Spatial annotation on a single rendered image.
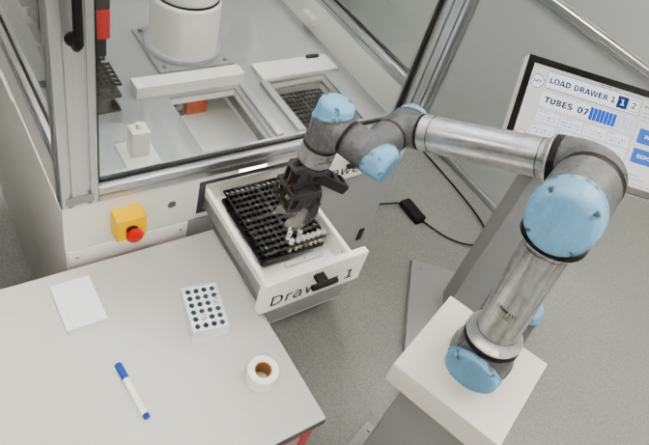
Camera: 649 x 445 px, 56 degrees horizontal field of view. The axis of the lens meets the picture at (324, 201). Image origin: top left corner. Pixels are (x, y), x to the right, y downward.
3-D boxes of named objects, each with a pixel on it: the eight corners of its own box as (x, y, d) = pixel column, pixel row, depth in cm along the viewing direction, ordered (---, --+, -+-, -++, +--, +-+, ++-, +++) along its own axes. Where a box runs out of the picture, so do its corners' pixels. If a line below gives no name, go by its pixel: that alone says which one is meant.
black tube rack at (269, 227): (321, 251, 156) (326, 235, 152) (260, 271, 147) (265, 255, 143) (278, 192, 167) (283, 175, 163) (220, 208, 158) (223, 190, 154)
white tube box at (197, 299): (227, 334, 142) (230, 324, 139) (191, 341, 138) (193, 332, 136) (213, 291, 149) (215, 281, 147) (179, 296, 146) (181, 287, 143)
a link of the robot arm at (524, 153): (648, 132, 104) (398, 89, 130) (632, 159, 96) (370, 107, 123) (635, 191, 110) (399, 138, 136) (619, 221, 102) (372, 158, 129)
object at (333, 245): (350, 270, 154) (356, 255, 150) (261, 303, 141) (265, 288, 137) (274, 166, 175) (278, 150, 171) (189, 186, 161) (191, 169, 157)
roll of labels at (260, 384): (275, 394, 134) (278, 385, 132) (243, 392, 133) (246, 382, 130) (275, 365, 139) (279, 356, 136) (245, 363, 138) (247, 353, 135)
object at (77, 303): (107, 321, 137) (107, 318, 136) (67, 335, 132) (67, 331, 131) (89, 279, 143) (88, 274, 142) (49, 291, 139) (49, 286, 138)
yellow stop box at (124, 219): (147, 237, 146) (149, 217, 141) (117, 245, 142) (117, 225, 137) (139, 222, 148) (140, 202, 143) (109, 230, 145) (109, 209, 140)
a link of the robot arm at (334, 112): (346, 120, 114) (311, 96, 117) (326, 164, 121) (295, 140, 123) (367, 108, 120) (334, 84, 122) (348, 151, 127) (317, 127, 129)
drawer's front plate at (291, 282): (357, 277, 155) (370, 250, 148) (257, 316, 140) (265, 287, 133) (353, 272, 156) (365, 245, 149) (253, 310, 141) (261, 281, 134)
